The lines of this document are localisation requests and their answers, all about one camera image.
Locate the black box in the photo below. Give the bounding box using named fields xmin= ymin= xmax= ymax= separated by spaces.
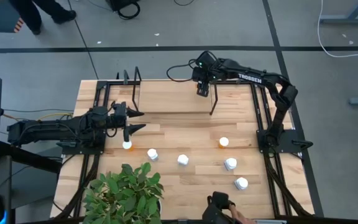
xmin=106 ymin=0 xmax=138 ymax=12

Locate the short black cable loop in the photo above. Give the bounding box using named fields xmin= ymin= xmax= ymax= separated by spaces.
xmin=173 ymin=0 xmax=196 ymax=7

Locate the blue grey desk leg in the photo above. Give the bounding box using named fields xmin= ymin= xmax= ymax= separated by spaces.
xmin=318 ymin=0 xmax=358 ymax=25

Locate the black desk support beam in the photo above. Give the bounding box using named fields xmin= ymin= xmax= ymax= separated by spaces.
xmin=0 ymin=141 xmax=62 ymax=174

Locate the green potted plant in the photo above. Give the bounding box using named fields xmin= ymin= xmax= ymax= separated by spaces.
xmin=81 ymin=161 xmax=165 ymax=224

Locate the black crossbar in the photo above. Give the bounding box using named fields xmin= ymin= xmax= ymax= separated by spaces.
xmin=162 ymin=214 xmax=358 ymax=224

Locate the person's hand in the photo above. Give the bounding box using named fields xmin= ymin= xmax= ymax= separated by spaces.
xmin=227 ymin=203 xmax=256 ymax=224

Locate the white medicine bottle blue label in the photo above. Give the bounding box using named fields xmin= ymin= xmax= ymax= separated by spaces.
xmin=234 ymin=177 xmax=249 ymax=191
xmin=223 ymin=157 xmax=238 ymax=172
xmin=147 ymin=148 xmax=160 ymax=162

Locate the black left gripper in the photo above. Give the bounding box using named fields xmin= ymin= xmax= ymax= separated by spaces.
xmin=111 ymin=100 xmax=147 ymax=142

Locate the black metal rail frame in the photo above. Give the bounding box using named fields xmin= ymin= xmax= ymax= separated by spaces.
xmin=52 ymin=79 xmax=315 ymax=220

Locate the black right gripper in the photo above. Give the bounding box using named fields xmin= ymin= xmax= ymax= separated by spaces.
xmin=192 ymin=50 xmax=219 ymax=98

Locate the coiled black cable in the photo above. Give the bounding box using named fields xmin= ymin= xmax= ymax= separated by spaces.
xmin=116 ymin=1 xmax=142 ymax=21

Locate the yellow cable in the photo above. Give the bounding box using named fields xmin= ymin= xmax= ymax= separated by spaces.
xmin=2 ymin=111 xmax=74 ymax=123

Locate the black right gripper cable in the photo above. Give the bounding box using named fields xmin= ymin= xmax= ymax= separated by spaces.
xmin=166 ymin=60 xmax=198 ymax=83

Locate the long black floor cable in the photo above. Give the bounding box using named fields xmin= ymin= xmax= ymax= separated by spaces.
xmin=66 ymin=0 xmax=99 ymax=80

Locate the thin black cable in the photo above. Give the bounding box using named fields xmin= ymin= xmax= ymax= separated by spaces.
xmin=2 ymin=108 xmax=75 ymax=113

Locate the white floor cable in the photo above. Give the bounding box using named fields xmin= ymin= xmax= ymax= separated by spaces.
xmin=317 ymin=0 xmax=358 ymax=58

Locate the person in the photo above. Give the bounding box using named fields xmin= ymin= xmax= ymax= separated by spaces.
xmin=9 ymin=0 xmax=78 ymax=35

